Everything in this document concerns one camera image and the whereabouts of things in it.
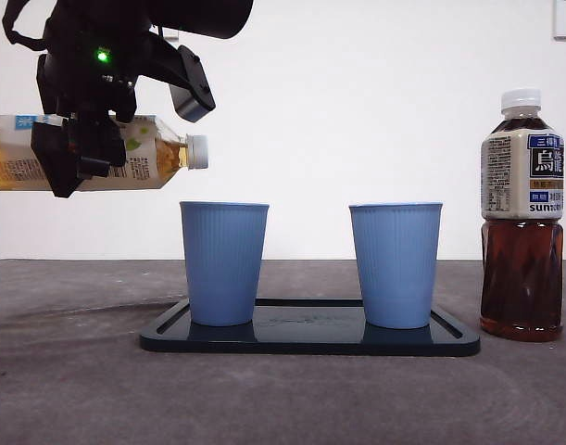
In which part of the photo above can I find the pale-label jasmine oolong tea bottle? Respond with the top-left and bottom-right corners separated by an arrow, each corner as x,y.
0,114 -> 210,192

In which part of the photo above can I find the dark oolong tea bottle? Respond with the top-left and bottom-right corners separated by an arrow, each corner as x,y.
479,87 -> 566,343

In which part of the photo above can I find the blue ribbed plastic cup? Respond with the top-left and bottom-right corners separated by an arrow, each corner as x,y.
348,200 -> 445,330
179,200 -> 270,327

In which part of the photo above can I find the dark teal rectangular tray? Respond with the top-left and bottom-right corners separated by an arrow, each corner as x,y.
139,298 -> 482,358

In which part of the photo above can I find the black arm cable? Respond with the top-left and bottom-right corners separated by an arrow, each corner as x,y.
2,0 -> 48,52

